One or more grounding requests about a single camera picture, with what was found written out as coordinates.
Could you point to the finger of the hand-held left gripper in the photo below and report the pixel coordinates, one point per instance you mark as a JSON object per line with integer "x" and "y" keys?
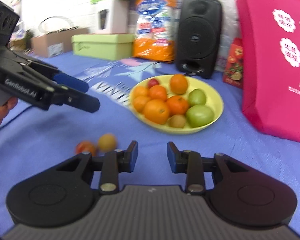
{"x": 82, "y": 103}
{"x": 71, "y": 81}

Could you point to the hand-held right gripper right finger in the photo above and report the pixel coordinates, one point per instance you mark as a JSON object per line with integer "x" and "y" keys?
{"x": 170, "y": 156}

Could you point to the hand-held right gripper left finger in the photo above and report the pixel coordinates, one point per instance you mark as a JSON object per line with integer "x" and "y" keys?
{"x": 134, "y": 155}

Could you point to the small yellow tomato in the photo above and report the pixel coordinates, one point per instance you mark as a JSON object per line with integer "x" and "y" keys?
{"x": 107, "y": 142}

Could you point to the small brown fruit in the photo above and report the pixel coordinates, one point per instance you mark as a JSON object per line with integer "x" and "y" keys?
{"x": 177, "y": 120}

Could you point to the small brownish tomato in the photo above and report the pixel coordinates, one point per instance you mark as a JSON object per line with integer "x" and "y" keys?
{"x": 85, "y": 148}

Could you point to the large orange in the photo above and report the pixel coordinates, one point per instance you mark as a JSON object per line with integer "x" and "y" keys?
{"x": 156, "y": 111}

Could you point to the green fruit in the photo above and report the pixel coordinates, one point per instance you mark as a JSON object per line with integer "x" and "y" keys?
{"x": 197, "y": 97}
{"x": 199, "y": 115}

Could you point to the yellow plate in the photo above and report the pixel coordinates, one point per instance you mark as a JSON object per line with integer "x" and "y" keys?
{"x": 215, "y": 110}

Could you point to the red cherry tomato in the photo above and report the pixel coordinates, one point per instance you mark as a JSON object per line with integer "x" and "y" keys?
{"x": 153, "y": 82}

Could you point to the person's left hand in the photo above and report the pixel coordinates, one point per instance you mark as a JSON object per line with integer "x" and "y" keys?
{"x": 0, "y": 115}

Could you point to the blue printed tablecloth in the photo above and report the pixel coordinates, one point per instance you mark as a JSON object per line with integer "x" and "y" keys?
{"x": 52, "y": 130}

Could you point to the brown cardboard box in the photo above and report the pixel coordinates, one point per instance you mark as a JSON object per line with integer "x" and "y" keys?
{"x": 52, "y": 43}

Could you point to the light green shoebox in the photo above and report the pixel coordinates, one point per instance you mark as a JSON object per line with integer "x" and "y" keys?
{"x": 102, "y": 46}

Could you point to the white product box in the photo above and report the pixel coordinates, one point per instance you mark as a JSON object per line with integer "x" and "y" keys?
{"x": 112, "y": 15}

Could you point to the orange packet of cups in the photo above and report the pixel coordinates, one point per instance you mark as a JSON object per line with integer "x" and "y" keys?
{"x": 155, "y": 30}

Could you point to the red printed packet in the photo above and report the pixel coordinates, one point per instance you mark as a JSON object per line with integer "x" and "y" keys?
{"x": 234, "y": 62}

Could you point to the black speaker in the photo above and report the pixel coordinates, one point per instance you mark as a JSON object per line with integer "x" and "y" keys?
{"x": 198, "y": 35}

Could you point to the pink tote bag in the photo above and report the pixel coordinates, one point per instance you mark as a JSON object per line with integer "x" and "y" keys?
{"x": 272, "y": 67}

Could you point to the clear floral plastic wrap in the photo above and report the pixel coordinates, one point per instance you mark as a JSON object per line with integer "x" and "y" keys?
{"x": 228, "y": 17}

